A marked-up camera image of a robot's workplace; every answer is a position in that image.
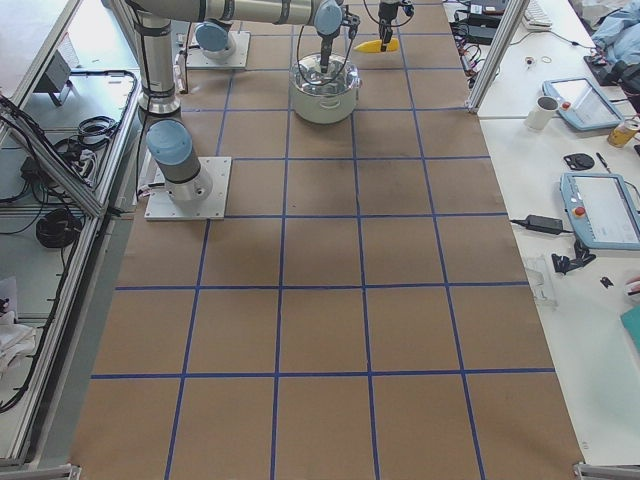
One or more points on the white mug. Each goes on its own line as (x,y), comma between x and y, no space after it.
(540,115)

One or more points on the blue teach pendant far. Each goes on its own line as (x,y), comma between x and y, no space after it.
(583,105)

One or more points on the brown paper table mat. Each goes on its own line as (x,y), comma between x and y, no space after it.
(361,312)

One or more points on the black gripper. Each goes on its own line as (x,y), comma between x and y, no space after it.
(386,11)
(326,43)

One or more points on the pale green cooking pot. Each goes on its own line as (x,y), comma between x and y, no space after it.
(324,98)

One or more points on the black power brick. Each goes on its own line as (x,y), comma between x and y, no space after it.
(544,224)

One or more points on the aluminium frame post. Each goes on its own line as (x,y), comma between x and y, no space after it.
(504,34)

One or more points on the blue teach pendant near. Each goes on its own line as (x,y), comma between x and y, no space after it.
(600,210)

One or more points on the blue teach pendant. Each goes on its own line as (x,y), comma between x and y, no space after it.
(600,210)
(583,105)

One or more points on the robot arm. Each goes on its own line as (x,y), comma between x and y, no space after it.
(387,14)
(148,25)

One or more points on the yellow corn cob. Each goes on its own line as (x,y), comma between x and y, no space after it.
(373,46)

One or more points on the glass pot lid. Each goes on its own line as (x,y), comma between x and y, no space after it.
(342,76)

